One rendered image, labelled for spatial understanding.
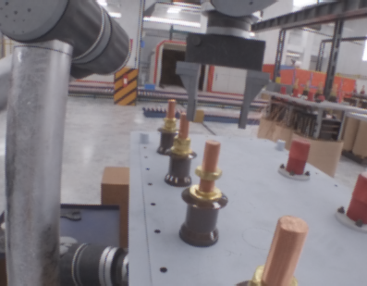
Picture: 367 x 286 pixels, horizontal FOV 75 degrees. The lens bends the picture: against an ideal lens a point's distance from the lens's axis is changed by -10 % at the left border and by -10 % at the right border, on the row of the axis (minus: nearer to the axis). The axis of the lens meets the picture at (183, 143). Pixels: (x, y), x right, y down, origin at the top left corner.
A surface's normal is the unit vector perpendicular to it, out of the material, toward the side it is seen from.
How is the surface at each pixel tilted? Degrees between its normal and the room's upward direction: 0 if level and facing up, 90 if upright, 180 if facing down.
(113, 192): 90
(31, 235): 81
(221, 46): 90
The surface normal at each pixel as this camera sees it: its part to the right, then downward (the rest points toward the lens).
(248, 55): -0.21, 0.25
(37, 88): 0.40, 0.13
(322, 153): 0.18, 0.29
